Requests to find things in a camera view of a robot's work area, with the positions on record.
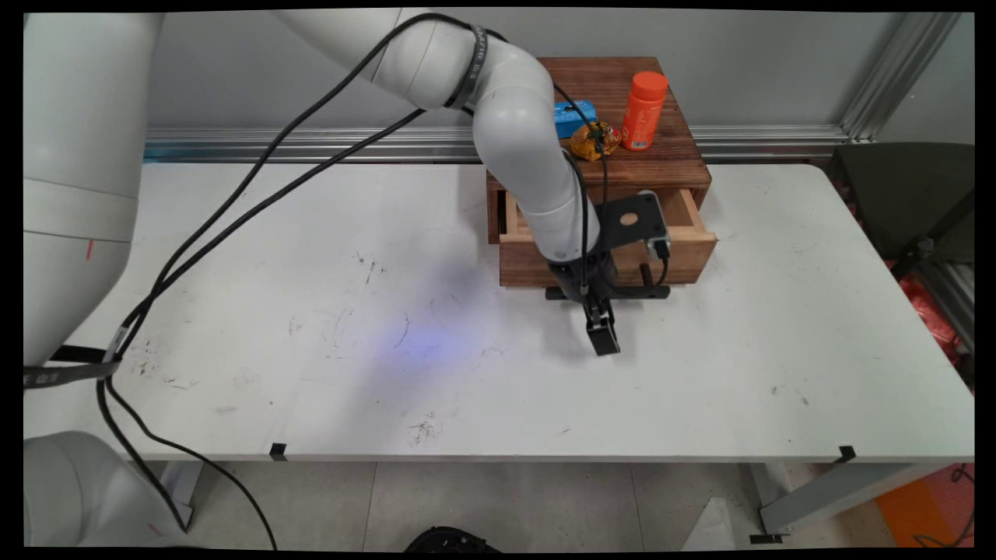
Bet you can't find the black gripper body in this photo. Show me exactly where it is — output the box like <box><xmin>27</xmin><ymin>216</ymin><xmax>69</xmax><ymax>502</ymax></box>
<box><xmin>547</xmin><ymin>250</ymin><xmax>621</xmax><ymax>303</ymax></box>

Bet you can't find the black bar drawer handle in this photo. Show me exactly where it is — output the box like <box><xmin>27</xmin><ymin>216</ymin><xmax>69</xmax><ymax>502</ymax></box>
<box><xmin>544</xmin><ymin>263</ymin><xmax>672</xmax><ymax>302</ymax></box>

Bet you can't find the wooden drawer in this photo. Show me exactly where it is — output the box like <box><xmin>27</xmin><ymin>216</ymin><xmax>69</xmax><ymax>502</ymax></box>
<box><xmin>498</xmin><ymin>189</ymin><xmax>718</xmax><ymax>289</ymax></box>

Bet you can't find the yellow snack packet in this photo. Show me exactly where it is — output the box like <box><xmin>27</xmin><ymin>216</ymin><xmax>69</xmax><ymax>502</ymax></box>
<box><xmin>570</xmin><ymin>121</ymin><xmax>623</xmax><ymax>163</ymax></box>

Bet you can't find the wooden drawer cabinet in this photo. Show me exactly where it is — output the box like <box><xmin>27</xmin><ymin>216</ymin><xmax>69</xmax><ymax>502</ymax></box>
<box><xmin>486</xmin><ymin>56</ymin><xmax>713</xmax><ymax>246</ymax></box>

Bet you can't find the blue snack packet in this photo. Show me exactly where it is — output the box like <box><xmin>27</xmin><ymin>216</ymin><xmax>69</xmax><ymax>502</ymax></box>
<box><xmin>552</xmin><ymin>99</ymin><xmax>598</xmax><ymax>142</ymax></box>

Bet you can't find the orange plastic bottle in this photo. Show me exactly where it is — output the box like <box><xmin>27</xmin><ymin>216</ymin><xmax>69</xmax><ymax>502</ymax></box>
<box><xmin>620</xmin><ymin>71</ymin><xmax>670</xmax><ymax>152</ymax></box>

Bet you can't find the black round floor object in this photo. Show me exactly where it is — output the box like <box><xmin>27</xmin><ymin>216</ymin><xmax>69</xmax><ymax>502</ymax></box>
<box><xmin>403</xmin><ymin>526</ymin><xmax>500</xmax><ymax>554</ymax></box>

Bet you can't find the white table leg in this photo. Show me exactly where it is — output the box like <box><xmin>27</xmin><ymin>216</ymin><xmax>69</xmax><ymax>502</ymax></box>
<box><xmin>749</xmin><ymin>462</ymin><xmax>949</xmax><ymax>539</ymax></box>
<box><xmin>158</xmin><ymin>460</ymin><xmax>205</xmax><ymax>531</ymax></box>

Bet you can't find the black chair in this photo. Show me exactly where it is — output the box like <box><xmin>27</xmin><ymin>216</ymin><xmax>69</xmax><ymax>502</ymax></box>
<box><xmin>831</xmin><ymin>142</ymin><xmax>975</xmax><ymax>279</ymax></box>

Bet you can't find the red plastic bag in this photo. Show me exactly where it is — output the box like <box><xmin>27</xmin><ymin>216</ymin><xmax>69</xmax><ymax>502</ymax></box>
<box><xmin>897</xmin><ymin>274</ymin><xmax>963</xmax><ymax>365</ymax></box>

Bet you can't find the orange floor mat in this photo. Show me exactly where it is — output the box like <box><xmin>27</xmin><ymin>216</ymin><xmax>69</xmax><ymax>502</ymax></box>
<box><xmin>875</xmin><ymin>464</ymin><xmax>975</xmax><ymax>550</ymax></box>

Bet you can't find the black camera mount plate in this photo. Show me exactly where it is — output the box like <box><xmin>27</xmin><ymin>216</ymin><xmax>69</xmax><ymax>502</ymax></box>
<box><xmin>598</xmin><ymin>193</ymin><xmax>662</xmax><ymax>254</ymax></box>

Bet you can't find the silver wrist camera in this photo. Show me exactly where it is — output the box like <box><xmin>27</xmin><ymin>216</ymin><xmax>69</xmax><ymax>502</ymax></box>
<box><xmin>638</xmin><ymin>190</ymin><xmax>672</xmax><ymax>262</ymax></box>

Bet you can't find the black camera cable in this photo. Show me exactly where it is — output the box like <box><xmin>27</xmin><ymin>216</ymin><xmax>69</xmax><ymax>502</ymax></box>
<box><xmin>551</xmin><ymin>82</ymin><xmax>672</xmax><ymax>290</ymax></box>

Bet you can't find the black strap on elbow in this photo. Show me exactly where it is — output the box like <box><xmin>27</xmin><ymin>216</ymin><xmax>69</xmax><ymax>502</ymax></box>
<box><xmin>445</xmin><ymin>24</ymin><xmax>489</xmax><ymax>110</ymax></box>

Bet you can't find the horizontal aluminium rail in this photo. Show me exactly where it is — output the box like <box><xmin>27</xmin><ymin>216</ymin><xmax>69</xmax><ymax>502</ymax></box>
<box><xmin>143</xmin><ymin>125</ymin><xmax>850</xmax><ymax>163</ymax></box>

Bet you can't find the long black robot cable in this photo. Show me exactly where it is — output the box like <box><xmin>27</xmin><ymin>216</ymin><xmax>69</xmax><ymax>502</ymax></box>
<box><xmin>93</xmin><ymin>12</ymin><xmax>510</xmax><ymax>545</ymax></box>
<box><xmin>97</xmin><ymin>107</ymin><xmax>429</xmax><ymax>551</ymax></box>

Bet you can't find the aluminium frame beam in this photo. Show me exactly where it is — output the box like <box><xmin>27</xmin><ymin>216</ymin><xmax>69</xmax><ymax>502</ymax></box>
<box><xmin>917</xmin><ymin>260</ymin><xmax>975</xmax><ymax>352</ymax></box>

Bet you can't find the slanted aluminium post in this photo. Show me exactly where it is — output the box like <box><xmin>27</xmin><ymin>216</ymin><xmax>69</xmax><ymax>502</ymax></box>
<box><xmin>839</xmin><ymin>12</ymin><xmax>963</xmax><ymax>144</ymax></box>

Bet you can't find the thin black floor cable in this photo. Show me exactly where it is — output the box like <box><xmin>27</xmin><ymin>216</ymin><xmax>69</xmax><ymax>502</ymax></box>
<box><xmin>912</xmin><ymin>464</ymin><xmax>975</xmax><ymax>548</ymax></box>

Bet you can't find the black strap with label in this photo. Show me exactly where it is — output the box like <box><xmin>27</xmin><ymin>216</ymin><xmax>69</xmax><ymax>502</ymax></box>
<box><xmin>23</xmin><ymin>345</ymin><xmax>124</xmax><ymax>390</ymax></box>

